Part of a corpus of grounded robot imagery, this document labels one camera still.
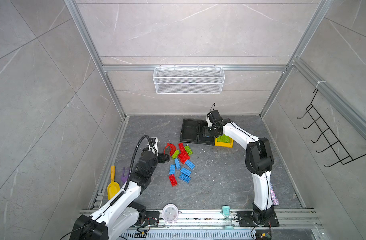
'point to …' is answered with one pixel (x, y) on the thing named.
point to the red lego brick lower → (173, 180)
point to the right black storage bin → (204, 136)
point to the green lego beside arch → (175, 154)
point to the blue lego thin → (177, 163)
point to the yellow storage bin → (230, 144)
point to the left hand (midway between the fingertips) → (160, 143)
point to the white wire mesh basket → (188, 80)
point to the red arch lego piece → (173, 149)
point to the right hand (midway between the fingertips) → (206, 131)
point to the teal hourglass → (226, 211)
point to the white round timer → (170, 213)
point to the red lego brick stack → (183, 155)
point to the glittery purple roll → (274, 198)
